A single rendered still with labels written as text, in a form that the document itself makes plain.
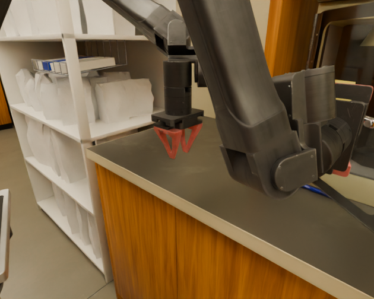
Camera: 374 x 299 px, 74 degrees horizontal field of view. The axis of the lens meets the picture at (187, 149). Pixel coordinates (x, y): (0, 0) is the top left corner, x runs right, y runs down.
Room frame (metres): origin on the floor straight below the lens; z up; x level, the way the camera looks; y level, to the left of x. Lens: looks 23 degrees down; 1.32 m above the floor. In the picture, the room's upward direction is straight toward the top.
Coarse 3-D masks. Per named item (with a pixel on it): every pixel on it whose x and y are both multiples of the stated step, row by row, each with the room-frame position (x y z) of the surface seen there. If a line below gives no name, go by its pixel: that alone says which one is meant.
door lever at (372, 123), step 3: (366, 117) 0.40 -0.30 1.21; (369, 117) 0.40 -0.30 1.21; (372, 117) 0.40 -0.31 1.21; (366, 120) 0.39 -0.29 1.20; (369, 120) 0.39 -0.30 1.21; (372, 120) 0.39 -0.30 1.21; (363, 123) 0.40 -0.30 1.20; (366, 123) 0.39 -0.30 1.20; (369, 123) 0.39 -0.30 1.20; (372, 123) 0.38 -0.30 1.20; (366, 126) 0.39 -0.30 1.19; (369, 126) 0.39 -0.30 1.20; (372, 126) 0.38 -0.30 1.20
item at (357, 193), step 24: (336, 24) 0.59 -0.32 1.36; (360, 24) 0.52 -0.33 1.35; (336, 48) 0.57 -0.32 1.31; (360, 48) 0.51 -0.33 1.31; (336, 72) 0.56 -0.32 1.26; (360, 72) 0.49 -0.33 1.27; (360, 144) 0.45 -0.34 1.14; (360, 168) 0.43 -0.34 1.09; (336, 192) 0.47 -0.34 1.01; (360, 192) 0.42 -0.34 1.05; (360, 216) 0.40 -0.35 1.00
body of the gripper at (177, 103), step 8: (168, 88) 0.49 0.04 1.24; (176, 88) 0.49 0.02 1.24; (184, 88) 0.49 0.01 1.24; (168, 96) 0.50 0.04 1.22; (176, 96) 0.49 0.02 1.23; (184, 96) 0.49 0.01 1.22; (168, 104) 0.50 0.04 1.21; (176, 104) 0.49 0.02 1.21; (184, 104) 0.49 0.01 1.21; (160, 112) 0.52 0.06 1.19; (168, 112) 0.50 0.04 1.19; (176, 112) 0.49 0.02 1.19; (184, 112) 0.49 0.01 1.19; (192, 112) 0.52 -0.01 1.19; (200, 112) 0.52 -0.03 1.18; (152, 120) 0.50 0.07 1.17; (168, 120) 0.46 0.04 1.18; (176, 120) 0.47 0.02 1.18
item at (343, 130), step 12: (336, 108) 0.34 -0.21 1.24; (348, 108) 0.33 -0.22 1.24; (360, 108) 0.32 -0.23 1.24; (336, 120) 0.32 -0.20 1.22; (348, 120) 0.33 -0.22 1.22; (360, 120) 0.32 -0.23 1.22; (348, 132) 0.31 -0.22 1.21; (348, 144) 0.32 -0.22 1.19; (348, 156) 0.32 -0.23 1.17; (336, 168) 0.33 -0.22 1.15
